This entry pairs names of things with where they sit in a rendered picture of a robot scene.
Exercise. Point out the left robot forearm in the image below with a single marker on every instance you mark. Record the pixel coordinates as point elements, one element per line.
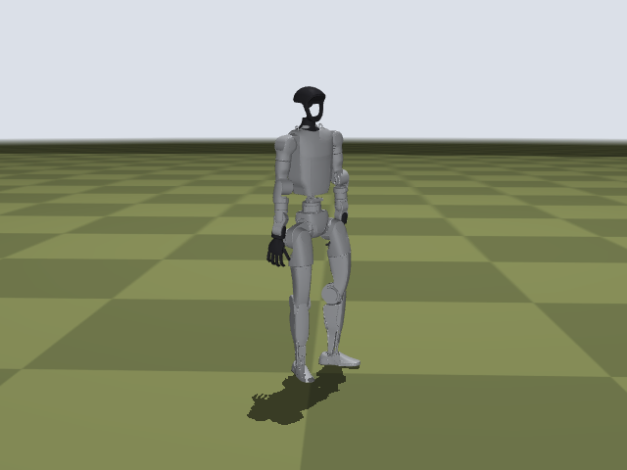
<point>341,200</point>

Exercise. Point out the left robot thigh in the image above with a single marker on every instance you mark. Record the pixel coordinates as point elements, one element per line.
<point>339,256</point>

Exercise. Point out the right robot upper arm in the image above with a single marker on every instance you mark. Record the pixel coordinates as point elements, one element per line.
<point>284,147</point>

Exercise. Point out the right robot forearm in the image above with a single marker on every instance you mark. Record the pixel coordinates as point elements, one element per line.
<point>281,206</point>

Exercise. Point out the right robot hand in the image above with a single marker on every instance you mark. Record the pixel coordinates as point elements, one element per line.
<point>276,247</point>

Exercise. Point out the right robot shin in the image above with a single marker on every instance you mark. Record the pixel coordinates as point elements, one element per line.
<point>299,325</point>

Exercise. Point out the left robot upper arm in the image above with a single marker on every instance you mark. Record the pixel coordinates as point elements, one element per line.
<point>339,175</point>

